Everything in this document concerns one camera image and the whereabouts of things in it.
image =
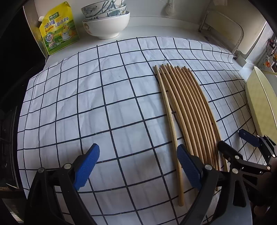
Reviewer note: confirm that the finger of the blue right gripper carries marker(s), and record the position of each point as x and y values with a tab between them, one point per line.
248	137
228	152

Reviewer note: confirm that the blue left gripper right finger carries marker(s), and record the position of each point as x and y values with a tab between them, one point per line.
191	166

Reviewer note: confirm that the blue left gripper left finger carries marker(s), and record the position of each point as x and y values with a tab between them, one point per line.
84	164

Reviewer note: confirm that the person's right hand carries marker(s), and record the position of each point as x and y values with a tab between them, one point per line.
263	210

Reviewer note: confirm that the white round tray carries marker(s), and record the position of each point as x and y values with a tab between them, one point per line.
262	103

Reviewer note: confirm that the gas valve with orange knob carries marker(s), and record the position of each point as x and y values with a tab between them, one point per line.
270	61

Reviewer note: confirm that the white black checkered cloth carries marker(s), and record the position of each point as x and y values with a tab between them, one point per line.
109	95

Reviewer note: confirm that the metal cutting board rack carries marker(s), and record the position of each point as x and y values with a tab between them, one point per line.
223	29

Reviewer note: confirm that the yellow seasoning pouch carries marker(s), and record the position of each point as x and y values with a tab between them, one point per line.
58	29

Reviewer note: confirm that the large white bowl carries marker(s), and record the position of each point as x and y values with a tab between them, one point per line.
107	28

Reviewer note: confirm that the white hanging brush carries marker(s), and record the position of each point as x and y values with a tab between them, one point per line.
170	8

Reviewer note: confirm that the upper blue patterned bowl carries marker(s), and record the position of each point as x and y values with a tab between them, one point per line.
101	7

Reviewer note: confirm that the blue patterned bowl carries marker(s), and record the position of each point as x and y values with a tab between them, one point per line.
115	12
101	7

